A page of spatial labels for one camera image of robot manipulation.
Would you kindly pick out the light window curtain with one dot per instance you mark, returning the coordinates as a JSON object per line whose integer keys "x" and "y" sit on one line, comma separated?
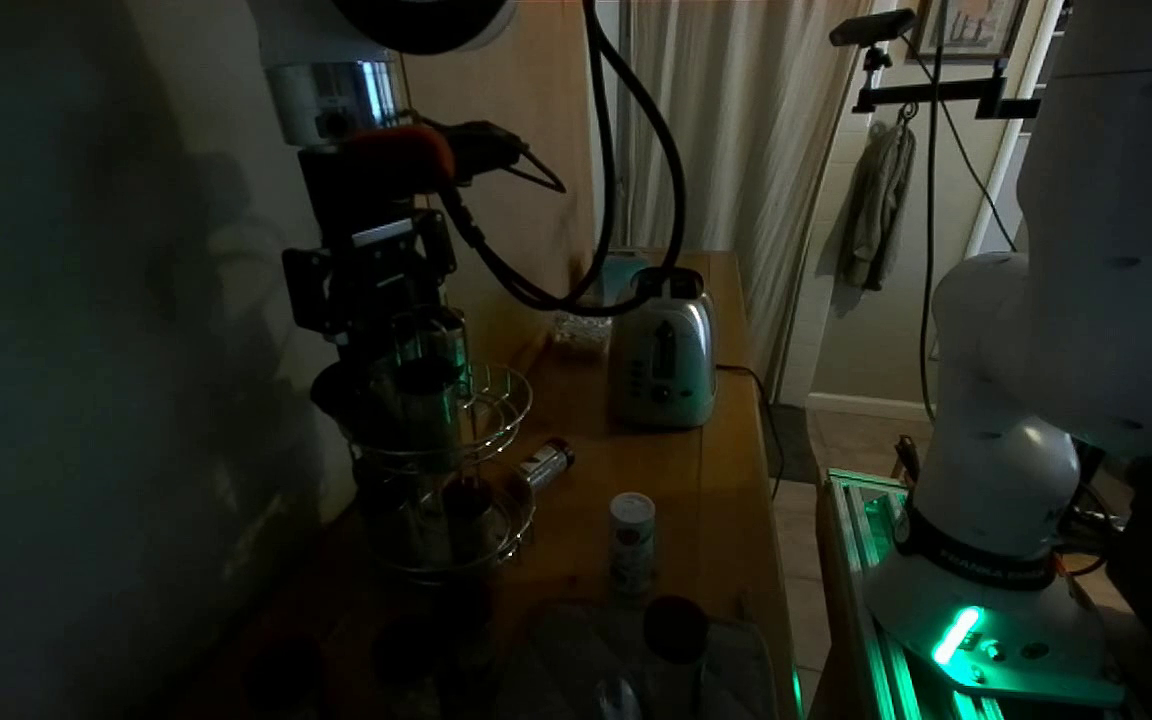
{"x": 737, "y": 161}

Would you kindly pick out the white capped spice bottle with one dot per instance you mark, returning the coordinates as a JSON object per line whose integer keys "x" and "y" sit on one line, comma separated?
{"x": 634, "y": 535}

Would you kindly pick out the hanging grey coat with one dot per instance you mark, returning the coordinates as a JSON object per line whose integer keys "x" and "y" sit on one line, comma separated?
{"x": 876, "y": 203}

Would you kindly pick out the small clear lying bottle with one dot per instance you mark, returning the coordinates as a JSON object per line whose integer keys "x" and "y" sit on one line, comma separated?
{"x": 544, "y": 466}

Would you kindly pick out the black capped spice jar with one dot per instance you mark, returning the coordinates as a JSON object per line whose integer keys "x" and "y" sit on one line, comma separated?
{"x": 433, "y": 387}

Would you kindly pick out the black round cup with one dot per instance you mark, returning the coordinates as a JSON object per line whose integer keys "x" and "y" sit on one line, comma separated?
{"x": 674, "y": 631}

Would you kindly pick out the stainless steel toaster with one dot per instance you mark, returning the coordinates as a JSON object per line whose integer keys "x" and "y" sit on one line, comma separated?
{"x": 662, "y": 361}

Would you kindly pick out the framed wall picture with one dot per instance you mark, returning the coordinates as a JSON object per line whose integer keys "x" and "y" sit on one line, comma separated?
{"x": 982, "y": 24}

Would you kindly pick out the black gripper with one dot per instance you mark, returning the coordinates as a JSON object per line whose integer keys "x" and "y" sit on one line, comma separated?
{"x": 379, "y": 272}

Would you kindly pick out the blue cube tissue box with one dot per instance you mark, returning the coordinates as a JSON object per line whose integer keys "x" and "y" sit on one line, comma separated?
{"x": 622, "y": 272}

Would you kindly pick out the green lit aluminium base frame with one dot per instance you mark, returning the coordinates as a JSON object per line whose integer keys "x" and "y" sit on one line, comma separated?
{"x": 868, "y": 512}

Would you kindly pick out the black camera on mount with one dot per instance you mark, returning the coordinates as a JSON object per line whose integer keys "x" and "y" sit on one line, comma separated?
{"x": 868, "y": 24}

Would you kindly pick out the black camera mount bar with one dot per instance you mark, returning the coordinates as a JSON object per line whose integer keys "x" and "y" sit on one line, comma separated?
{"x": 920, "y": 96}

